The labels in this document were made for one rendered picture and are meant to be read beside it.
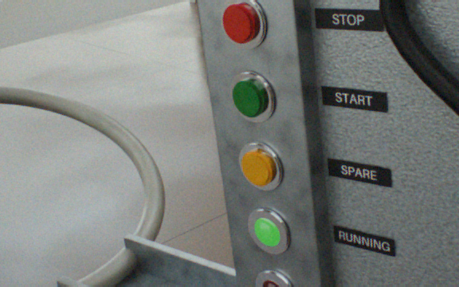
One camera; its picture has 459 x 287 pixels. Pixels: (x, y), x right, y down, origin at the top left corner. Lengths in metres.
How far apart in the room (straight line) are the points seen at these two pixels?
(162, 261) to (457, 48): 0.59
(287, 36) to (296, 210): 0.12
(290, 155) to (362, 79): 0.07
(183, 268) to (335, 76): 0.50
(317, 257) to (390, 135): 0.11
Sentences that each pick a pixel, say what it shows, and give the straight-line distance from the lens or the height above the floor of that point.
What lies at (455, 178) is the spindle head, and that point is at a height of 1.42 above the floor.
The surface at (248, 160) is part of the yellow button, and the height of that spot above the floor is 1.41.
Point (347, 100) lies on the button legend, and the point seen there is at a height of 1.46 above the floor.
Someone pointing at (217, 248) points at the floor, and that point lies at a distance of 3.24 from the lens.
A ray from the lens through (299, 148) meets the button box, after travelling 0.48.
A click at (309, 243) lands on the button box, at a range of 0.51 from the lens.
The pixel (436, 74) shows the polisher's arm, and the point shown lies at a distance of 0.41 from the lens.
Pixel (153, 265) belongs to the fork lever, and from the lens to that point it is 0.95.
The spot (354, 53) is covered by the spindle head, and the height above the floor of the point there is 1.49.
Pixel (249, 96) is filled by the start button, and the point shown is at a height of 1.46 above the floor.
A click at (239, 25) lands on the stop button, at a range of 0.46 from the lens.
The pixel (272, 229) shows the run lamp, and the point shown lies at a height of 1.36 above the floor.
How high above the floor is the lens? 1.61
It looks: 20 degrees down
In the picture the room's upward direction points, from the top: 7 degrees counter-clockwise
